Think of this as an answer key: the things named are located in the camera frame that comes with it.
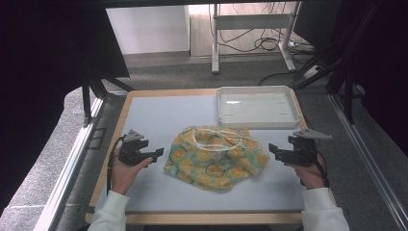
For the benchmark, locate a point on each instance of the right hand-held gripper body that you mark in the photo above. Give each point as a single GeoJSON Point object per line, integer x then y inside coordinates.
{"type": "Point", "coordinates": [303, 150]}

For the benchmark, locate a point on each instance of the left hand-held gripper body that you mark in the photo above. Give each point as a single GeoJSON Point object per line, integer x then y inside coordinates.
{"type": "Point", "coordinates": [132, 151]}

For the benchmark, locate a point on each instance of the green orange floral cloth bag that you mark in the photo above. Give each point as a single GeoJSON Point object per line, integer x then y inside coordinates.
{"type": "Point", "coordinates": [215, 159]}

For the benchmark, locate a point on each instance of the person's left hand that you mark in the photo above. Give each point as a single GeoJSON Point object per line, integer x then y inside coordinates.
{"type": "Point", "coordinates": [123, 174]}

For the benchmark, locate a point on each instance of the person's right hand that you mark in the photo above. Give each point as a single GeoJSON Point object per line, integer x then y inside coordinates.
{"type": "Point", "coordinates": [310, 176]}

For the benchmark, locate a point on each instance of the light blue table mat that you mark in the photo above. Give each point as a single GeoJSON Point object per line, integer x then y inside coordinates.
{"type": "Point", "coordinates": [160, 115]}

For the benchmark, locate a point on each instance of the white plastic tray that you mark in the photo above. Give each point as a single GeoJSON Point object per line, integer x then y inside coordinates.
{"type": "Point", "coordinates": [256, 107]}

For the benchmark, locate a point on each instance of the black metal stand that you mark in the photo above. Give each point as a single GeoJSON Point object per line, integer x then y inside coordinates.
{"type": "Point", "coordinates": [93, 89]}
{"type": "Point", "coordinates": [348, 86]}

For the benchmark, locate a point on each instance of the white power strip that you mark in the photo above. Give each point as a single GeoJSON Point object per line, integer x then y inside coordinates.
{"type": "Point", "coordinates": [311, 71]}

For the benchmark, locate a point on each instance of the dark curtain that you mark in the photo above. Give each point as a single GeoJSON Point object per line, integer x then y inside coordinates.
{"type": "Point", "coordinates": [41, 80]}
{"type": "Point", "coordinates": [381, 64]}

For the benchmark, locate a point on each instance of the dark monitor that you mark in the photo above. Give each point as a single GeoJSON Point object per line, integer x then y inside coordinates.
{"type": "Point", "coordinates": [316, 22]}

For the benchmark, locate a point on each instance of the aluminium frame rail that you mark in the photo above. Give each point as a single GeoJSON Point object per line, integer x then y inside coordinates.
{"type": "Point", "coordinates": [69, 160]}
{"type": "Point", "coordinates": [369, 160]}

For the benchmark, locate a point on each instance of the white metal desk frame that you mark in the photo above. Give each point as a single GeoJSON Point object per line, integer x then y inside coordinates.
{"type": "Point", "coordinates": [253, 21]}

